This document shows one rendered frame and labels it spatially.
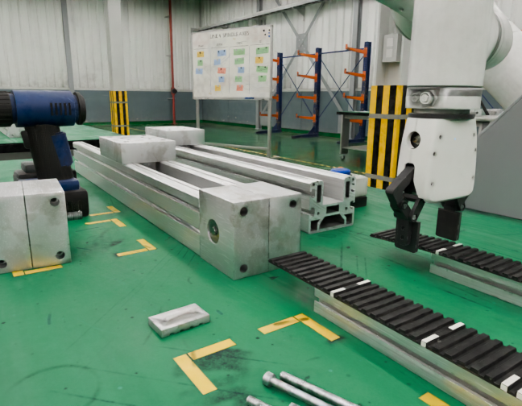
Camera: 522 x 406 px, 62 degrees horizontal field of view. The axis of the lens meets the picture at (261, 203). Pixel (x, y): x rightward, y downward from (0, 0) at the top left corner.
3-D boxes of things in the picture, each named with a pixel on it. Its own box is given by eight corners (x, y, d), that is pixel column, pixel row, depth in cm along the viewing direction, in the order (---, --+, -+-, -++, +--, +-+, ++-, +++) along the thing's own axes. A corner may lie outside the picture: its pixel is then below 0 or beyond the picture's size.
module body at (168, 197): (261, 244, 64) (262, 188, 62) (200, 257, 59) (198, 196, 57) (111, 168, 128) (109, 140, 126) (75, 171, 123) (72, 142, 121)
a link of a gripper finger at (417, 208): (412, 180, 50) (412, 223, 51) (437, 171, 52) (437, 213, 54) (392, 176, 52) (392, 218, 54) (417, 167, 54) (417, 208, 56)
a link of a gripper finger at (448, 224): (461, 192, 56) (455, 242, 57) (475, 190, 57) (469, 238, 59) (439, 188, 58) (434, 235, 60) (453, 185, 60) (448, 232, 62)
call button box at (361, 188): (366, 206, 87) (369, 175, 86) (331, 213, 82) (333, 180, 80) (339, 198, 94) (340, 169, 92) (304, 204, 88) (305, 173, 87)
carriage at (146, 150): (176, 173, 89) (175, 140, 87) (122, 178, 83) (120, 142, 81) (149, 163, 102) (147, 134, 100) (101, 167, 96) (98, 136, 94)
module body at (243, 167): (353, 225, 74) (356, 176, 72) (308, 234, 69) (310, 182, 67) (171, 163, 139) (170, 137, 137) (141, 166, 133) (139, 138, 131)
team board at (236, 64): (185, 159, 697) (181, 31, 650) (206, 156, 736) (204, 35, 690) (262, 169, 612) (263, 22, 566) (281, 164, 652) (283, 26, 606)
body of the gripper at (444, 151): (444, 106, 46) (432, 208, 49) (495, 106, 52) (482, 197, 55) (388, 105, 53) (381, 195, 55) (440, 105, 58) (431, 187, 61)
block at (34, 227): (91, 259, 57) (84, 189, 55) (-10, 275, 52) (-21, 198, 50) (80, 238, 66) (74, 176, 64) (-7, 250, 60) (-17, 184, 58)
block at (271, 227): (313, 260, 58) (316, 191, 56) (234, 280, 51) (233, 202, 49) (274, 242, 65) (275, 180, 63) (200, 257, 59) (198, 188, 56)
